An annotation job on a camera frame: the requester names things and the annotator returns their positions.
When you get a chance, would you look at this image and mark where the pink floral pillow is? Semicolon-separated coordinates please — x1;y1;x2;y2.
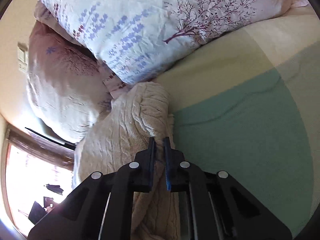
34;0;308;84
27;22;112;144

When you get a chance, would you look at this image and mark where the pastel patchwork bed sheet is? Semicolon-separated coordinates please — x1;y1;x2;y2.
156;6;319;236

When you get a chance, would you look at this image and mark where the pink floral right pillow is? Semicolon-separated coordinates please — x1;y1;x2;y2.
34;0;308;84

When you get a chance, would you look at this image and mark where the beige cable-knit sweater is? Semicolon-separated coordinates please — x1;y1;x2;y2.
72;82;181;239

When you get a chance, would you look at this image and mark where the white wall switch panel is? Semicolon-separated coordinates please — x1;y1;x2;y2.
17;43;29;73

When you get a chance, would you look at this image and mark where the pink floral left pillow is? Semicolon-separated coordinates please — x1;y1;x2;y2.
27;22;112;144

